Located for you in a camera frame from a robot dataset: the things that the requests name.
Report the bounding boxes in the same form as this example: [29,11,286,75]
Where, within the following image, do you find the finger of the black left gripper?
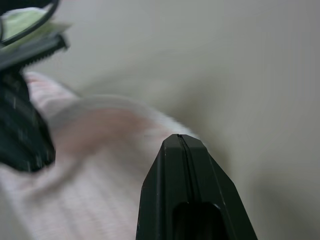
[0,70,57,174]
[0,33,69,71]

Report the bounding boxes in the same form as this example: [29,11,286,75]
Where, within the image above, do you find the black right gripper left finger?
[136,133,196,240]

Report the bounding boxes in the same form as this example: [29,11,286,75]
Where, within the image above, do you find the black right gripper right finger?
[178,134,258,240]

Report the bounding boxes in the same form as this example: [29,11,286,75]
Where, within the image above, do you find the pale pink towel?
[0,71,208,240]

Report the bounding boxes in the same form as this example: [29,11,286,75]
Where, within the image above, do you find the folded green towel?
[0,6,73,44]

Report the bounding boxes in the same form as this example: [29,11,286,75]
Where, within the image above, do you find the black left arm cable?
[0,0,61,47]

